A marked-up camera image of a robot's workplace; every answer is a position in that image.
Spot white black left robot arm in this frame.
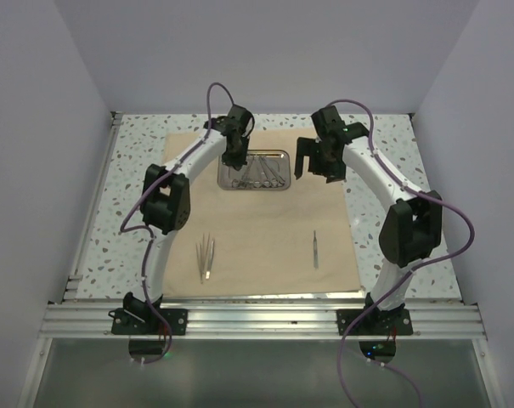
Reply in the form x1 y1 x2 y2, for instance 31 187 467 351
110 105 254 335

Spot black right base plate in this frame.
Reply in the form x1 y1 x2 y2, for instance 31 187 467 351
336 309 414 337

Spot steel hemostat clamp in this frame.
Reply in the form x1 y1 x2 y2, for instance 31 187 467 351
231 164 251 190

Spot steel surgical scissors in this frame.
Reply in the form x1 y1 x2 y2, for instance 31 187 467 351
251 155 271 188
260 157 286 188

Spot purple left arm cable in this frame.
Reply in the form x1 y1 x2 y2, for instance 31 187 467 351
119 82 240 366

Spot blunt steel forceps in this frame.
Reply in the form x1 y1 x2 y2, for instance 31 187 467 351
203 238 215 281

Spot steel instrument tray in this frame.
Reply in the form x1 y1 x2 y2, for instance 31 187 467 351
217 150 291 191

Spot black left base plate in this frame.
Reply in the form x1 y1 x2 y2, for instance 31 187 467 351
108 309 189 336

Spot beige cloth wrap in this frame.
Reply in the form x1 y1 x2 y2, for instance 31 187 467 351
159 128 364 296

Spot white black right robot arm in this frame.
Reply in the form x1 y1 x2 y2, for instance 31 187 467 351
294 105 443 334

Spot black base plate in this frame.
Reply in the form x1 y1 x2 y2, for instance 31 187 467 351
108 309 189 336
336 309 414 337

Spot aluminium extrusion rail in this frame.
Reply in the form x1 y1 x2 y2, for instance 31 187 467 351
38 298 486 340

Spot pointed steel tweezers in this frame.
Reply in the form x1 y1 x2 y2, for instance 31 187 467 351
196 234 207 283

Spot steel scalpel handle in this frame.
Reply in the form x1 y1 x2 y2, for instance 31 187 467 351
313 230 319 269

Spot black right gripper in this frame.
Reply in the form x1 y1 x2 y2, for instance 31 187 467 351
296 137 347 184

